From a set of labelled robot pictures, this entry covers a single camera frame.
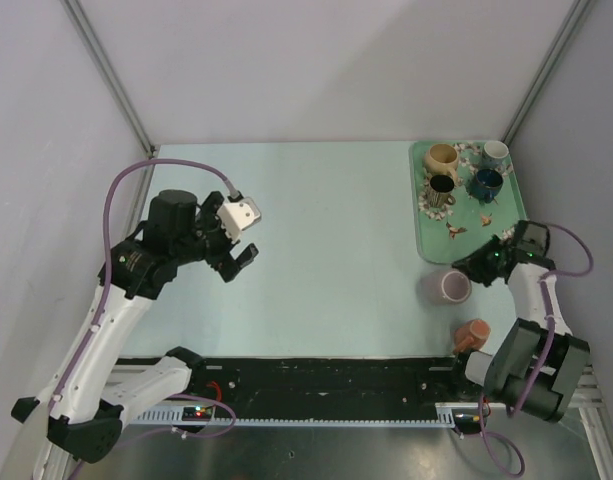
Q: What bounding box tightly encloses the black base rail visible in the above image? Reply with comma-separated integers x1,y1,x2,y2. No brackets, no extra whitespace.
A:
186,357,480,413

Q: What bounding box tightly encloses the left aluminium frame post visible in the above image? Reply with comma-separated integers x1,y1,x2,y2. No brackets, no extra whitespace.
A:
60,0,155,158

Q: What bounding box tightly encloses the green floral tray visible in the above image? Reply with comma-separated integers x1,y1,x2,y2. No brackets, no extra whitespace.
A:
409,141,527,265

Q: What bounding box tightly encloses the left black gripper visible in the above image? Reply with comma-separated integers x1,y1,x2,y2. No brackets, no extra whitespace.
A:
173,192,258,281

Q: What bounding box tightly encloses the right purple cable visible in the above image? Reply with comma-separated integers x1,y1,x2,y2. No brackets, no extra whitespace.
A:
478,223,595,475

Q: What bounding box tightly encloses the aluminium base profile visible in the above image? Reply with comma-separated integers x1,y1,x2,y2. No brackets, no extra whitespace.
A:
572,366,603,408

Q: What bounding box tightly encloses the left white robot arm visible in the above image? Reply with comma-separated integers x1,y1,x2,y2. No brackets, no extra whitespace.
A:
11,190,261,464

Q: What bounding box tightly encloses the blue mug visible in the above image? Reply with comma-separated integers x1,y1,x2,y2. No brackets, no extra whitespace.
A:
467,168,504,204

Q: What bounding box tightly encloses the beige wooden mug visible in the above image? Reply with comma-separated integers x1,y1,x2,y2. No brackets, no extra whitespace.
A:
423,143,459,183

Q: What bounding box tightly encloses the salmon pink mug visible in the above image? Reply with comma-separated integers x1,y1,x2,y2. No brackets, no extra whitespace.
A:
453,319,491,354

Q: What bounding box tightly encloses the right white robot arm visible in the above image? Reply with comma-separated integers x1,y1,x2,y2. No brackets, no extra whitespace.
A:
447,220,594,423

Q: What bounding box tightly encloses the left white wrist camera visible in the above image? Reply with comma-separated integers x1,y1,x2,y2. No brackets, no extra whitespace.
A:
217,197,262,243

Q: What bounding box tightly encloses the grey mug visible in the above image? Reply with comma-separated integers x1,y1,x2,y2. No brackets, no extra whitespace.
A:
480,140,509,169

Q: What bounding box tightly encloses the black striped mug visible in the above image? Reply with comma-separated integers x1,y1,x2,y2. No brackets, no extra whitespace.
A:
426,175,456,208

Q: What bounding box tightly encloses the right aluminium frame post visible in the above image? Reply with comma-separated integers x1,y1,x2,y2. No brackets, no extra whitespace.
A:
501,0,597,145

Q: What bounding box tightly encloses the slotted cable duct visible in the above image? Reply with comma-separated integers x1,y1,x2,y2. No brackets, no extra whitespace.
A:
132,402,455,428

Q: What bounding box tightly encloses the aluminium frame post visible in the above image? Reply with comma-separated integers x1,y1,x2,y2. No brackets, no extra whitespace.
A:
60,0,155,158
501,0,597,145

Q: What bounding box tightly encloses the mauve purple mug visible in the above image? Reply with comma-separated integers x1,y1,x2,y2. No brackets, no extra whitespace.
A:
420,269,472,305

